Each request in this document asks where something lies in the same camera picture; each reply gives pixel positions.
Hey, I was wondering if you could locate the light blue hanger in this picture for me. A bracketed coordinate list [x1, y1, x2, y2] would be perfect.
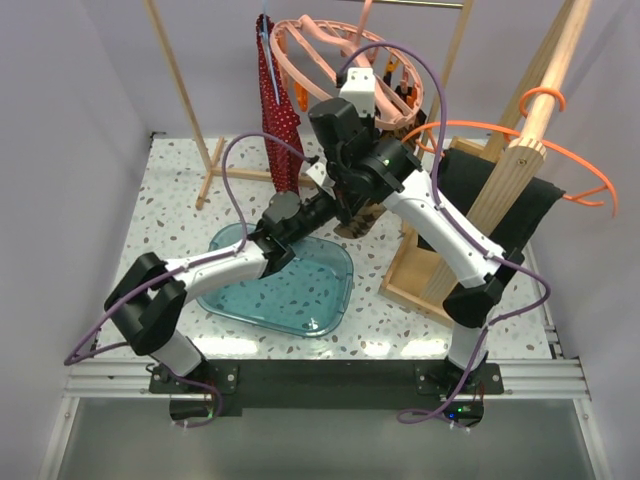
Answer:
[261, 0, 280, 105]

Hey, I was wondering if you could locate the red polka dot garment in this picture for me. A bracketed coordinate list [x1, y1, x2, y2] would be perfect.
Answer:
[256, 14, 302, 194]

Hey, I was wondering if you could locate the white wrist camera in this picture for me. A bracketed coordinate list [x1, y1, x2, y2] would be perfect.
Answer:
[305, 161, 335, 192]
[339, 67, 376, 118]

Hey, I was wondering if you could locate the black garment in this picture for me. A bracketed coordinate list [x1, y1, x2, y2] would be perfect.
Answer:
[437, 147, 565, 264]

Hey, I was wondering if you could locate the pink round clip hanger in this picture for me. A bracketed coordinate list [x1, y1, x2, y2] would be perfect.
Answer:
[268, 1, 424, 131]

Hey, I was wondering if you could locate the orange plastic hanger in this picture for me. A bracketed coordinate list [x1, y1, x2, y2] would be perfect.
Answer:
[398, 87, 621, 217]

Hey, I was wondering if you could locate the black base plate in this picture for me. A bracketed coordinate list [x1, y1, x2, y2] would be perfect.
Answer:
[146, 360, 505, 423]

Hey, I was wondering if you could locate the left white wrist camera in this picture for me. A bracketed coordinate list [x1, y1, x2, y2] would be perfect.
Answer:
[305, 161, 335, 192]

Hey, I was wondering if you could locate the wooden clothes rack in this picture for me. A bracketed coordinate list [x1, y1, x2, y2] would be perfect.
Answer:
[142, 0, 596, 334]

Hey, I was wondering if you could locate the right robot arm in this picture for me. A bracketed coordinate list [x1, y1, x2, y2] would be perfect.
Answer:
[308, 98, 523, 379]

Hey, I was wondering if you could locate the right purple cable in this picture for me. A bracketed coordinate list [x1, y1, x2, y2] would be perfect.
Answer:
[339, 42, 554, 427]

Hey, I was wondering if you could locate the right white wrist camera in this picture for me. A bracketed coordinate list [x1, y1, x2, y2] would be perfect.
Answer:
[339, 67, 376, 118]

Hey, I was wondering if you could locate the beige brown argyle sock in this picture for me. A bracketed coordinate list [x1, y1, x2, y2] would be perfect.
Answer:
[333, 202, 386, 239]

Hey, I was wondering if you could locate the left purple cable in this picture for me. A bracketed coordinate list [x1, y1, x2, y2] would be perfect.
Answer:
[63, 132, 321, 429]

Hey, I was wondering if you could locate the purple cable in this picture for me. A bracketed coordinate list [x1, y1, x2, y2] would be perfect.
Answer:
[63, 132, 321, 429]
[339, 42, 554, 427]

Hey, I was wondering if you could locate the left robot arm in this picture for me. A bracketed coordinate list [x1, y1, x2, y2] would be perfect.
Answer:
[104, 192, 339, 385]

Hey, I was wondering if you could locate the aluminium rail frame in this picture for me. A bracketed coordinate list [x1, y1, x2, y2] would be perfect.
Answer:
[37, 324, 596, 480]

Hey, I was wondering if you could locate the blue transparent plastic basin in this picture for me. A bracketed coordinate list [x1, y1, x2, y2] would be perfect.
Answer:
[197, 237, 353, 338]

